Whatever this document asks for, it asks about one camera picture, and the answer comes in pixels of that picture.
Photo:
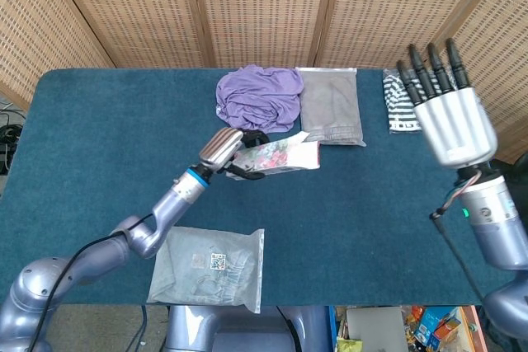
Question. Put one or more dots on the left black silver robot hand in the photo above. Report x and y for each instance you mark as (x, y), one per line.
(218, 150)

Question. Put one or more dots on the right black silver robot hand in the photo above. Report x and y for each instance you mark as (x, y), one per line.
(458, 129)

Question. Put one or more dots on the floral toothpaste box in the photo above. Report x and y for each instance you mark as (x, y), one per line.
(284, 158)

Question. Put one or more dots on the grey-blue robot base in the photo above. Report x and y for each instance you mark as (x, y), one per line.
(239, 331)

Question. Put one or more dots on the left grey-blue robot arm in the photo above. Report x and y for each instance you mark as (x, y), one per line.
(103, 253)

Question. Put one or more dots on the orange snack packet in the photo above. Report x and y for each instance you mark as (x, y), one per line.
(447, 327)

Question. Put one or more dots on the blue cookie snack package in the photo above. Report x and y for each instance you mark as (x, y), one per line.
(429, 327)

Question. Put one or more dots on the crumpled purple cloth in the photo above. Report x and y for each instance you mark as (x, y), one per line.
(260, 100)

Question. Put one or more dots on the striped garment in clear bag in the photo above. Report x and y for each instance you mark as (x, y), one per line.
(396, 109)

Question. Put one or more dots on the light blue garment in bag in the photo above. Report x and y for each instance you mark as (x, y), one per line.
(206, 265)

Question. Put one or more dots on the grey garment in clear bag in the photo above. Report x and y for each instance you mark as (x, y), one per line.
(330, 109)

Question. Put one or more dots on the woven bamboo folding screen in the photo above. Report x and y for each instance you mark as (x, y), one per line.
(264, 10)

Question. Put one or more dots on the yellow-green snack packet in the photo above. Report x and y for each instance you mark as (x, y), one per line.
(348, 345)

